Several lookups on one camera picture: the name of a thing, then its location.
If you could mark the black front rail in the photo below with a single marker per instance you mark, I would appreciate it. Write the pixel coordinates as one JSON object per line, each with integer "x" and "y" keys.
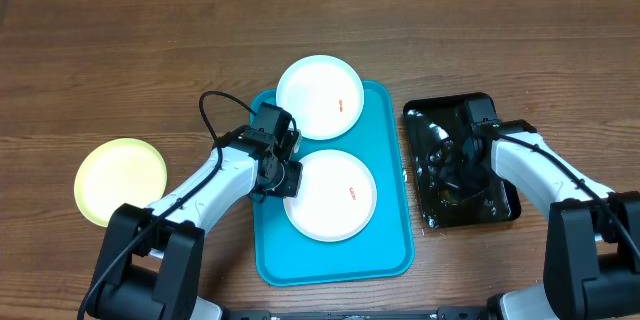
{"x": 442, "y": 313}

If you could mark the black water tray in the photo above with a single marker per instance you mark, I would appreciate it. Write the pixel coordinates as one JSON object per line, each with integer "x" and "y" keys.
{"x": 428, "y": 121}

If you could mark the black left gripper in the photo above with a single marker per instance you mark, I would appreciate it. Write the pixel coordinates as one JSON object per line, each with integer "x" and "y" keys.
{"x": 290, "y": 187}

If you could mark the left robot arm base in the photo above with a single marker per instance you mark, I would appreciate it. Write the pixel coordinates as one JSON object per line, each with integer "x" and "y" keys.
{"x": 157, "y": 279}

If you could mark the yellow green sponge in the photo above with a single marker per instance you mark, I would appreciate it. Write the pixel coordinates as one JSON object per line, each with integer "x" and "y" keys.
{"x": 449, "y": 198}

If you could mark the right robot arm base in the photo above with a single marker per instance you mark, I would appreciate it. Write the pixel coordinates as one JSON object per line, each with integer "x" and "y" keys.
{"x": 588, "y": 272}

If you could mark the yellow plate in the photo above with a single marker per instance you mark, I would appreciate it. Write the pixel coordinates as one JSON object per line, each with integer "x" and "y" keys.
{"x": 120, "y": 171}

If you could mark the teal plastic tray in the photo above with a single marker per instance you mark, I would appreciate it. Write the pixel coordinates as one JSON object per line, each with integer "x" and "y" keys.
{"x": 286, "y": 257}

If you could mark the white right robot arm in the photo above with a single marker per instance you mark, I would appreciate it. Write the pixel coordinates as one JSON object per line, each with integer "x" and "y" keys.
{"x": 512, "y": 152}

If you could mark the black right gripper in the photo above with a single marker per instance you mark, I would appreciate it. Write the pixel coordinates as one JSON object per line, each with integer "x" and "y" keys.
{"x": 453, "y": 179}

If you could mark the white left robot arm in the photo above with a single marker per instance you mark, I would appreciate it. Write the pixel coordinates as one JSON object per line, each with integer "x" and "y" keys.
{"x": 245, "y": 161}

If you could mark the white plate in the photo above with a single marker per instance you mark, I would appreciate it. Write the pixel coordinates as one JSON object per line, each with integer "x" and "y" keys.
{"x": 323, "y": 93}

